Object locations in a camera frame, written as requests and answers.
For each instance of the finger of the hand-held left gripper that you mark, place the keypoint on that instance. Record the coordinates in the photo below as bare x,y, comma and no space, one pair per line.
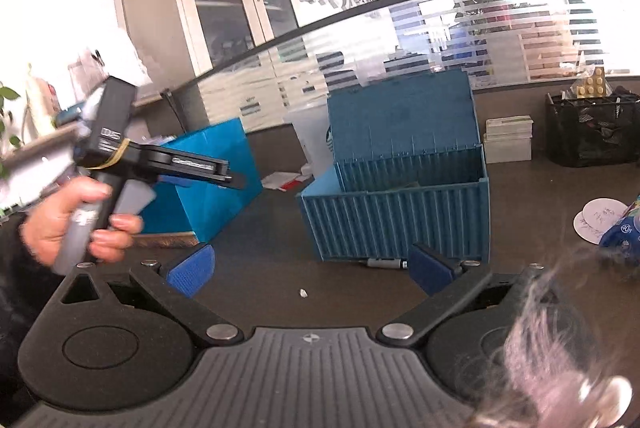
235,181

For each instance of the white paper leaflet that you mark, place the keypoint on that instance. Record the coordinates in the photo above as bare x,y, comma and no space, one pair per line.
277,180

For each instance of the round white paper coaster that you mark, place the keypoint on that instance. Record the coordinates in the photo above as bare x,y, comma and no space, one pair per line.
600,218

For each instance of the blue wet wipes pack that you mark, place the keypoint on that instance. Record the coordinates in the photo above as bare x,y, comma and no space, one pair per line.
625,233

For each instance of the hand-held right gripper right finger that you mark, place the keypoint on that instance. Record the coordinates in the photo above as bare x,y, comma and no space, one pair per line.
431,269

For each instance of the clear plastic cup green logo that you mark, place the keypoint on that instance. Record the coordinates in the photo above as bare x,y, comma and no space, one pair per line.
310,138

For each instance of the white cardboard box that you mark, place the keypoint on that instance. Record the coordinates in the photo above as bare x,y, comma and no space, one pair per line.
507,151
510,127

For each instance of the black and silver pen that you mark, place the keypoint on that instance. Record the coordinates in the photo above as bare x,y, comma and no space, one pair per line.
387,263

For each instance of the black mesh desk organizer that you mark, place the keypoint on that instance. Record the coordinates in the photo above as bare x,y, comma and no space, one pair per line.
590,138

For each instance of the person's left hand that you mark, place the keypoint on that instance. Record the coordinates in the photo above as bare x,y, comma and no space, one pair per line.
52,225

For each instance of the small leafy vine plant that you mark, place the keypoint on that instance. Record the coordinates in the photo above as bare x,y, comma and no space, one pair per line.
7,128

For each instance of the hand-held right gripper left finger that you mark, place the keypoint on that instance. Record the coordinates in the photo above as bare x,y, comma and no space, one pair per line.
192,270

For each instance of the clear acrylic organizer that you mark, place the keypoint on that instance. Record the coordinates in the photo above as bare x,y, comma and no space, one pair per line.
100,63

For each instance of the blue paper gift bag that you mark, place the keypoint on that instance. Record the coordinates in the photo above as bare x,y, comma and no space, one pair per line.
220,188

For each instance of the frosted glass desk partition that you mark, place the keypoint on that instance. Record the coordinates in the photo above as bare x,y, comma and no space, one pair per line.
425,38

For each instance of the blue container-shaped storage box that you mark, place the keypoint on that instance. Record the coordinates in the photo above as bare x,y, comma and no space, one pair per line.
400,218

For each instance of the yellow pill blister pack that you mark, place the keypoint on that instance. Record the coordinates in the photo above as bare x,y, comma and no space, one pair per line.
592,83

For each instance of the white plastic bag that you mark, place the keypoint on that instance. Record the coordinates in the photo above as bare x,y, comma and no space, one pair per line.
40,103

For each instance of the blue ceramic bowl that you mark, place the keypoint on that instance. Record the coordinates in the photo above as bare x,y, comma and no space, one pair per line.
70,116

